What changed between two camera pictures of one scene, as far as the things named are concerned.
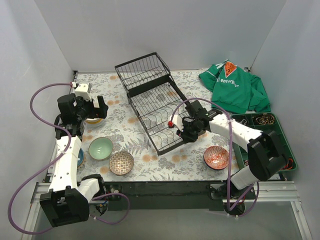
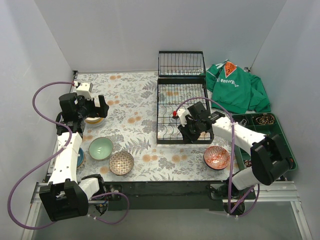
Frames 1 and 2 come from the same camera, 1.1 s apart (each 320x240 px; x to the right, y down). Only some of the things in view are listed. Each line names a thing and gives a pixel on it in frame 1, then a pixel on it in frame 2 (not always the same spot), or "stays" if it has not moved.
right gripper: [186, 129] stays
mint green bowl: [100, 148] stays
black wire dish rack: [154, 95] to [182, 79]
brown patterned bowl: [121, 163] stays
